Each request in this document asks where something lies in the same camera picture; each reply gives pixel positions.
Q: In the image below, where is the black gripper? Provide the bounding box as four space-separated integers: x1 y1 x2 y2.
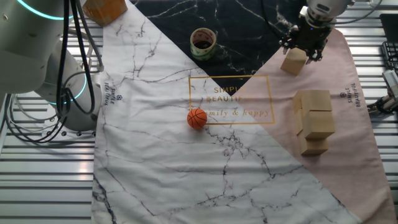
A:
279 17 333 65

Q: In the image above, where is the wooden cube block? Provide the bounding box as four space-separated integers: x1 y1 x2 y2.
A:
280 47 308 77
301 110 336 140
300 89 333 112
293 90 307 114
294 108 304 136
298 136 330 157

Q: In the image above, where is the small silver device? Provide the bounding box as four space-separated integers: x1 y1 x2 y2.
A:
381 70 398 98

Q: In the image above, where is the roll of clear tape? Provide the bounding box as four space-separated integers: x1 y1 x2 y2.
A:
190 27 218 62

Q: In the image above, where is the small orange basketball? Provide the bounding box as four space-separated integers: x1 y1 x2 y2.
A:
187 108 208 130

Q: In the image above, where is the marble pink black cloth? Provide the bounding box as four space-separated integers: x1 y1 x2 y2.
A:
91 0 398 224

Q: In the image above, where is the open cardboard box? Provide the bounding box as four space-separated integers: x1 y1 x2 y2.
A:
82 0 129 27

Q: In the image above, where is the black device mount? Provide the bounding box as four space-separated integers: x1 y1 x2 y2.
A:
366 95 398 114

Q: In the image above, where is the grey cable with connector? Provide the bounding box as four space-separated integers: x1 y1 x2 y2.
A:
70 27 105 74

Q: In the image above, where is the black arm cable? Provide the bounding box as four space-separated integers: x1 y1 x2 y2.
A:
55 0 96 116

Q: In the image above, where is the black base cable bundle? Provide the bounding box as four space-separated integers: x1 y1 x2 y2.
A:
0 90 74 144

